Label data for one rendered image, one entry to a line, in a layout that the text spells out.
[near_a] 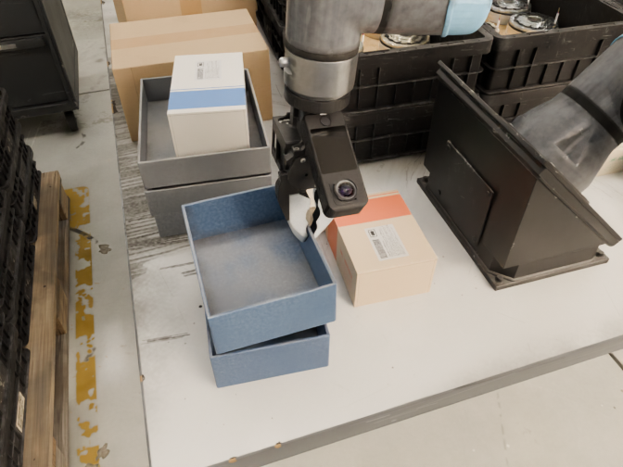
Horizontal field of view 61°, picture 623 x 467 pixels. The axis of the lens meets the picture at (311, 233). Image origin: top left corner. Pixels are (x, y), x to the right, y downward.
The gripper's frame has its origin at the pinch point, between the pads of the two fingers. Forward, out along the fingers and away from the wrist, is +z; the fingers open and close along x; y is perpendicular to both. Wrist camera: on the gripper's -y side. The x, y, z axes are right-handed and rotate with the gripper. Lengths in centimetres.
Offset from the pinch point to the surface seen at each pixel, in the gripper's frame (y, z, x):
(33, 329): 56, 75, 55
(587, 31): 28, -13, -60
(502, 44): 29, -11, -43
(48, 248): 88, 75, 53
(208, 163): 20.9, 1.7, 9.8
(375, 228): 5.5, 5.8, -12.6
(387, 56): 29.4, -10.0, -21.6
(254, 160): 20.3, 1.7, 2.7
